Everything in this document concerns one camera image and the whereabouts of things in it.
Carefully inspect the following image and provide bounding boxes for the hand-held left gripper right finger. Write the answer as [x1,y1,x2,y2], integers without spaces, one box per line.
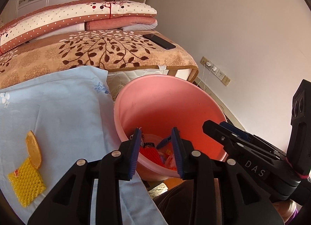
[171,126,285,225]

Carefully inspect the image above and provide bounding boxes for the clear wrapper orange print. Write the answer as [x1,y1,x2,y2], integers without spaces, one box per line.
[164,154,179,171]

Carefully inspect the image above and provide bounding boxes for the person's right hand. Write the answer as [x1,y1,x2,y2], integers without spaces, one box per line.
[273,199,297,224]

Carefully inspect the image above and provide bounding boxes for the large orange peel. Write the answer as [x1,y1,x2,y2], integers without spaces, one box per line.
[25,130,42,169]

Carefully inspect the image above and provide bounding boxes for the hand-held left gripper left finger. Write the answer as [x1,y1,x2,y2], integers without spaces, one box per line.
[27,128,142,225]

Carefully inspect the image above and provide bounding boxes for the pink plastic basin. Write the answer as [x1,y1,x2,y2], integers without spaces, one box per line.
[114,74,228,182]

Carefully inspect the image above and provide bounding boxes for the light blue floral cloth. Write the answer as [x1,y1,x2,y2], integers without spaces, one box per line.
[0,66,168,225]

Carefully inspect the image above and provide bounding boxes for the folded white sheet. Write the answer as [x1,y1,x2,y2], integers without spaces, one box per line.
[36,20,158,39]

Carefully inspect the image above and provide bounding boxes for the brown leaf-print blanket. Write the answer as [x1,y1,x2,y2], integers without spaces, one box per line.
[0,29,198,89]

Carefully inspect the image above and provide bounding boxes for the black smartphone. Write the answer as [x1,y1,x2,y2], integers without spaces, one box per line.
[142,34,176,51]

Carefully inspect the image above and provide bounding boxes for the red foam fruit net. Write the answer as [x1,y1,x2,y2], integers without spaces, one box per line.
[139,146,166,167]

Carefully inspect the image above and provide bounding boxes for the yellow foam fruit net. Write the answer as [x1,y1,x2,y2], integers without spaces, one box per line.
[7,158,47,208]

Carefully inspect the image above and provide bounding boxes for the quilted white mattress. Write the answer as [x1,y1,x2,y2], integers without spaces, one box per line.
[107,66,170,101]

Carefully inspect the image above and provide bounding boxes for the blue plastic scrap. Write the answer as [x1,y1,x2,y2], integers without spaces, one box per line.
[156,136,172,149]

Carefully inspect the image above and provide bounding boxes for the white charger cable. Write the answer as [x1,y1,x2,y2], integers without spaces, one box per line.
[196,66,214,89]

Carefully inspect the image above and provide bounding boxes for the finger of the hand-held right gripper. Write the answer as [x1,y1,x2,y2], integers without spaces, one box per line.
[202,120,238,154]
[219,121,252,143]

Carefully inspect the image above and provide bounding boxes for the folded pink blanket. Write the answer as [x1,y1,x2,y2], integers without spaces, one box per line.
[84,16,157,31]

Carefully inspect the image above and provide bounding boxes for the folded polka dot quilt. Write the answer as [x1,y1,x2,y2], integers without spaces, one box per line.
[0,0,157,54]

